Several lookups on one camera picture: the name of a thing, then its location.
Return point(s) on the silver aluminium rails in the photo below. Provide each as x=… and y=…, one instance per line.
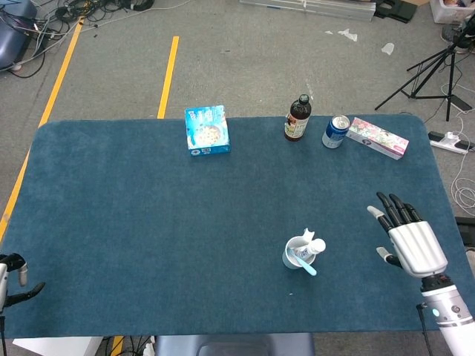
x=315, y=7

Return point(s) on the blue soda can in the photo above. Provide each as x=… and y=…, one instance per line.
x=334, y=135

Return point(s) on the black tripod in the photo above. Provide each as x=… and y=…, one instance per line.
x=451, y=55

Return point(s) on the white floral toothpaste tube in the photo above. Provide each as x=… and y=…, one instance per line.
x=311, y=248

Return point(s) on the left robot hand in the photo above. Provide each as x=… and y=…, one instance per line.
x=7, y=278

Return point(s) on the black equipment block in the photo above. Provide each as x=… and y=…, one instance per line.
x=465, y=230

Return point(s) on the bystander person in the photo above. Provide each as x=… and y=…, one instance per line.
x=451, y=35

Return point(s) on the white paper scrap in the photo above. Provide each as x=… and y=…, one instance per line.
x=349, y=34
x=387, y=48

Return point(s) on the light blue toothbrush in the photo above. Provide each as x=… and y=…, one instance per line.
x=308, y=267

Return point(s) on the floral long box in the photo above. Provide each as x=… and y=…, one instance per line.
x=378, y=139

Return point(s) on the white plastic basket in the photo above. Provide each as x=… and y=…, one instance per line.
x=449, y=11

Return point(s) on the white cup with ears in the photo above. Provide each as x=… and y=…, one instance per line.
x=291, y=257

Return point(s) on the dark blue machine base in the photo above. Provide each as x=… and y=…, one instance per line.
x=11, y=41

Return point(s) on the blue snack box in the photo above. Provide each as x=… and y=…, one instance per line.
x=208, y=130

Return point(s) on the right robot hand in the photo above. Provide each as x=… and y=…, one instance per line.
x=417, y=244

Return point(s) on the blue table mat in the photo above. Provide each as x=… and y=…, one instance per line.
x=148, y=222

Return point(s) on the blue grey robot torso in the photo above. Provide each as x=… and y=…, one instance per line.
x=234, y=345

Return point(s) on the white power strip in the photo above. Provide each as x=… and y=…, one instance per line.
x=445, y=142

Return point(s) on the black stand base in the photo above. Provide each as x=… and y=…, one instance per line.
x=397, y=11

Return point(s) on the white box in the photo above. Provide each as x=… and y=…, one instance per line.
x=55, y=346

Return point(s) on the brown tea bottle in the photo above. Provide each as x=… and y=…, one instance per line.
x=295, y=122

